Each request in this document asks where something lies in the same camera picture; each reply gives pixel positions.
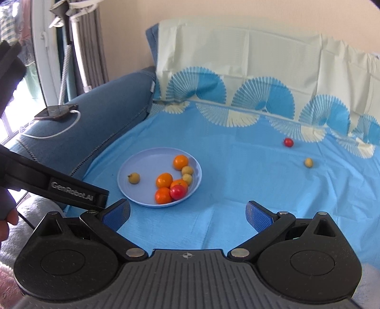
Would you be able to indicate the yellow-brown longan bottom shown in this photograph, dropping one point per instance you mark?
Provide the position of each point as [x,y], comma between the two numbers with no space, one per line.
[187,178]

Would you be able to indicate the blue sofa armrest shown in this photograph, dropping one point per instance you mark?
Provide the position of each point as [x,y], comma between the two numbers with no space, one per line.
[69,146]

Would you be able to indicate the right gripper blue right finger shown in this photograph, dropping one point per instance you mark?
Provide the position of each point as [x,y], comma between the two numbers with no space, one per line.
[258,216]

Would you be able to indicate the grey flexible phone stand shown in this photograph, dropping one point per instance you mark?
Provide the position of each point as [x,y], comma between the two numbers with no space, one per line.
[65,67]

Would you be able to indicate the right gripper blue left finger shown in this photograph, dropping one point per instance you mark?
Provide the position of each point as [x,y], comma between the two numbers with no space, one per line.
[116,214]

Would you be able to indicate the person left hand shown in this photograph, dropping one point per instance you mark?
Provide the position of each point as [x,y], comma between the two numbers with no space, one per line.
[9,214]

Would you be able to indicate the grey curtain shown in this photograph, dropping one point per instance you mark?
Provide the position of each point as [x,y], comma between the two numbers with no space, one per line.
[89,50]

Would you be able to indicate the light blue round plate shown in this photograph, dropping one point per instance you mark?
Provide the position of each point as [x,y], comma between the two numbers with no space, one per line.
[149,164]

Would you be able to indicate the blue patterned bed sheet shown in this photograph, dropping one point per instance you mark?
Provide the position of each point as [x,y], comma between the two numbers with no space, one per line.
[229,95]

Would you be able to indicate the black smartphone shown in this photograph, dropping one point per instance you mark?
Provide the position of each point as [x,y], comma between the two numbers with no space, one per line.
[56,112]

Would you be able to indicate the red cherry tomato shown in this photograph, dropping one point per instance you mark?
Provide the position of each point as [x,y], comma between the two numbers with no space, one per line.
[177,192]
[288,142]

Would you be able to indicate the white window frame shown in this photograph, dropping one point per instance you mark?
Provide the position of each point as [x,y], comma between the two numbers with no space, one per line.
[46,51]

